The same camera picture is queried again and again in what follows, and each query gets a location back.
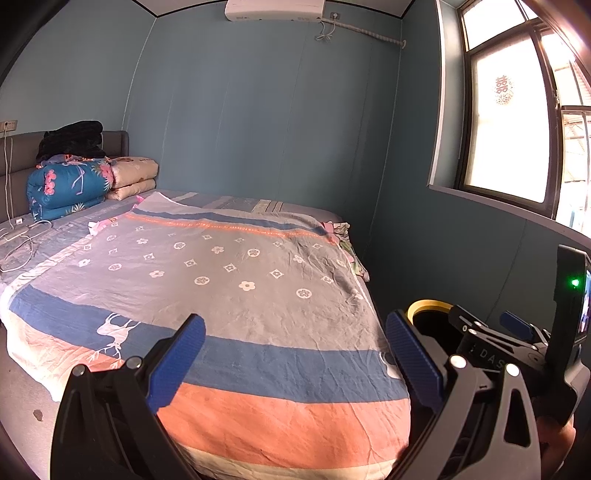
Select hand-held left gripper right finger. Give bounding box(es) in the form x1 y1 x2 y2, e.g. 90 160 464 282
385 310 542 480

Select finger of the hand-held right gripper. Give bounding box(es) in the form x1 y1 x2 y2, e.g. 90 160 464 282
501 311 550 345
449 305 548 376

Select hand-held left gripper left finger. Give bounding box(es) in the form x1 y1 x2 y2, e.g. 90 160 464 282
50 314 206 480

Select yellow rimmed brown trash bin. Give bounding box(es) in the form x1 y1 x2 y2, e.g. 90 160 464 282
404 299 465 344

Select person's right hand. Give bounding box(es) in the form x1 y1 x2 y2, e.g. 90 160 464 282
537 415 578 468

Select striped flower printed blanket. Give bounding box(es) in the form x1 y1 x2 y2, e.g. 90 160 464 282
0 191 413 479

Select pink green floral cloth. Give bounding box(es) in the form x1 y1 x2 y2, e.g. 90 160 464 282
318 220 371 282

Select bed with striped sheet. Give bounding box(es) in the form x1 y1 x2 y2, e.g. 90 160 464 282
0 188 413 480

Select dark framed window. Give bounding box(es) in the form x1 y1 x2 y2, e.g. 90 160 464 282
428 0 591 241

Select beige folded quilt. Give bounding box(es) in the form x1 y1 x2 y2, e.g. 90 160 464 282
105 157 160 202

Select blue floral folded quilt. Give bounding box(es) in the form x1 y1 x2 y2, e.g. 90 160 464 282
27 156 114 221

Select white power strip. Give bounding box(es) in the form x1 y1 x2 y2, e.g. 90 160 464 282
0 220 34 244

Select red paper window decal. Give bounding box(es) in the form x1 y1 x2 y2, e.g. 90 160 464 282
494 76 514 106

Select black folded clothes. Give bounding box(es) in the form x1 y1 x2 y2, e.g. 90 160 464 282
37 121 108 162

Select grey padded headboard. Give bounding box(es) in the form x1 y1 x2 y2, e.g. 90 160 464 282
0 130 131 222

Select white air conditioner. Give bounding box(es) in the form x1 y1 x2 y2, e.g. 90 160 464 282
225 0 327 23

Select white charging cable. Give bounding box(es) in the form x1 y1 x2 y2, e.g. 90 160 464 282
0 127 54 274

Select white wrapped wall pipe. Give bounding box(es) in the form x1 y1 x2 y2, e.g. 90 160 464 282
341 18 407 49

